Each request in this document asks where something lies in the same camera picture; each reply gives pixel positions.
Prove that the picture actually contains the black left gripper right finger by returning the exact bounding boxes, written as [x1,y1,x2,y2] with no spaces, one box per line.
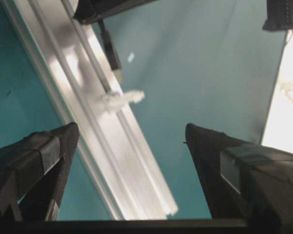
[185,123,293,234]

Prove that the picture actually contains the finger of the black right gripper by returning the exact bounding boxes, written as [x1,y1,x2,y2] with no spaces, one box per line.
[73,0,154,24]

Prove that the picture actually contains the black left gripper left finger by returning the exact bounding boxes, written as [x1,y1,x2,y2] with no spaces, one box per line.
[0,122,79,221]

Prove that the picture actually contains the black USB cable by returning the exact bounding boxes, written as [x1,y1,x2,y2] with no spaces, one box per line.
[97,19,124,85]

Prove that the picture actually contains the small tape piece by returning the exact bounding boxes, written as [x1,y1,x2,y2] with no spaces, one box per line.
[127,52,135,63]

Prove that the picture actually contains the aluminium extrusion rail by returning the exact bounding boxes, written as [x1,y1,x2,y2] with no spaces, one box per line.
[2,0,178,220]

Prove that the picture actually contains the white cable ring near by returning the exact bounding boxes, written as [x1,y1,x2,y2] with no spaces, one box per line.
[95,89,146,114]

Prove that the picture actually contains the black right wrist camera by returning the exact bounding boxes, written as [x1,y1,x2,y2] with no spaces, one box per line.
[263,0,293,32]

